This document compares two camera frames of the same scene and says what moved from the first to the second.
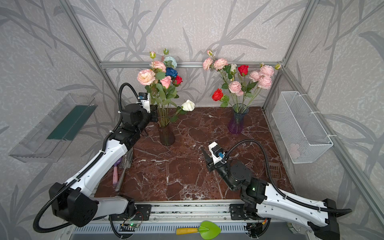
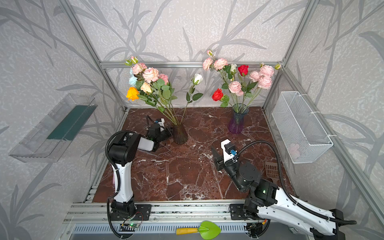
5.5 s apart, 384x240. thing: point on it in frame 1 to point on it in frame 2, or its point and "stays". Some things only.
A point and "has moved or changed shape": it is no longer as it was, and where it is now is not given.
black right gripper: (211, 163) to (220, 162)
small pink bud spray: (148, 77) to (133, 60)
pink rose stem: (262, 77) stays
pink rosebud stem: (166, 82) has moved or changed shape
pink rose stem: (218, 64) stays
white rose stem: (188, 105) to (197, 79)
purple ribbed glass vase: (235, 125) stays
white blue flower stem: (168, 61) to (132, 79)
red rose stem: (218, 95) stays
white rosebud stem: (233, 68) stays
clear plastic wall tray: (47, 141) stays
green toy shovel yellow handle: (208, 230) stays
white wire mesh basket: (299, 128) stays
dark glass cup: (167, 137) has moved or changed shape
